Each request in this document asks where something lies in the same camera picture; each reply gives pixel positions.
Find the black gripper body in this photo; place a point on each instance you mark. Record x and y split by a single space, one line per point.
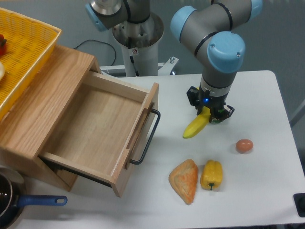
199 98

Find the yellow banana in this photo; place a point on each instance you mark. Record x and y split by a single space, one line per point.
197 124

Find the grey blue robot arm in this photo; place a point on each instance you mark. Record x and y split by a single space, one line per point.
207 34

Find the open wooden top drawer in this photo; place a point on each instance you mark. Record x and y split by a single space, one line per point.
106 124

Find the wooden drawer cabinet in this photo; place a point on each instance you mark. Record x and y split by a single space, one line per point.
29 124

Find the brown egg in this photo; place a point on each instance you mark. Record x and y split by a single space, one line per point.
244 145

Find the yellow bell pepper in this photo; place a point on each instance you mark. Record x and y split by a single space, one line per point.
212 175

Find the orange bread pastry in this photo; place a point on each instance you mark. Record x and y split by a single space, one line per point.
183 179

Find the black device at table edge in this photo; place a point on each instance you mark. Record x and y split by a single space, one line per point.
299 199

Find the yellow plastic basket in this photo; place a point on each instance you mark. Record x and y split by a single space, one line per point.
30 43

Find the white object in basket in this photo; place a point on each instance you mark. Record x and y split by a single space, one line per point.
2 70

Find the red pepper in basket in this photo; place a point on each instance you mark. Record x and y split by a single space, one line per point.
3 45

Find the white metal mounting bracket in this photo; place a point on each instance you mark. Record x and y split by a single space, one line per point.
163 69

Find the black metal drawer handle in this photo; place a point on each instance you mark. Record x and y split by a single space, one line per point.
141 159

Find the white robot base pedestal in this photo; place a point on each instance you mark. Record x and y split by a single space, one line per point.
139 45

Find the blue handled dark pan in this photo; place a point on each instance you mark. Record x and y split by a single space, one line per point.
14 197

